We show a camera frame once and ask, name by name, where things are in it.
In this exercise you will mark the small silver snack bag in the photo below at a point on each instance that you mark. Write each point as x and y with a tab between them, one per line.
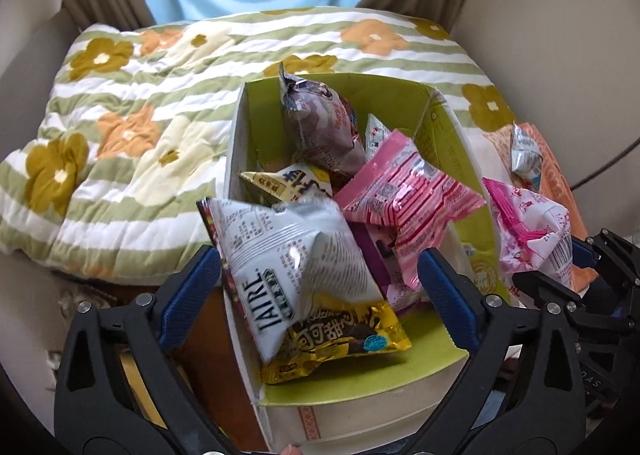
377	137

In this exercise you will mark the orange towel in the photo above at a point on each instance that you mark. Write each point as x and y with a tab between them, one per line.
565	185

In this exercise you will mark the silver snack bag yellow front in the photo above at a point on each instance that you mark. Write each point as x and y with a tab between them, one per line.
295	182

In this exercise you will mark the brown wooden stand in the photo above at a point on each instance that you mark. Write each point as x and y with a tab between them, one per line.
220	370

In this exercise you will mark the yellow pillow snack bag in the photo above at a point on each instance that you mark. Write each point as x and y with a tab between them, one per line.
345	340

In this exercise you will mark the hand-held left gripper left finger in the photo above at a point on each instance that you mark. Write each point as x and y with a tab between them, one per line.
187	295

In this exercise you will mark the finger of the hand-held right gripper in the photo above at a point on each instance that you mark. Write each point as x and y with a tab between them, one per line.
612	255
545	290

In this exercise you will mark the dark snack bag white back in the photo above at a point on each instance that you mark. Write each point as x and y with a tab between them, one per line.
280	260

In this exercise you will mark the silver blue snack bag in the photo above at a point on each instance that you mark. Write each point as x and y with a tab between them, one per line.
525	157

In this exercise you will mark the green striped floral blanket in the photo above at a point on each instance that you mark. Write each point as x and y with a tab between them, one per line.
150	135

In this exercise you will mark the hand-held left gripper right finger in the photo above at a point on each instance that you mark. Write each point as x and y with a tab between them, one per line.
450	295

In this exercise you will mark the yellow-green cardboard box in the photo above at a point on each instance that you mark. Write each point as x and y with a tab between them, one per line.
350	377

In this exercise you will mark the pink white snack bag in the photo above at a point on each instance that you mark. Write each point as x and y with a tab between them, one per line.
530	230

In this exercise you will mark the pink striped multipack packet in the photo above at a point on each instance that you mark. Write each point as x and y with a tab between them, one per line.
410	200

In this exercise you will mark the brown purple snack packet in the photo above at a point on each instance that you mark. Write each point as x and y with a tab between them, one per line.
320	135

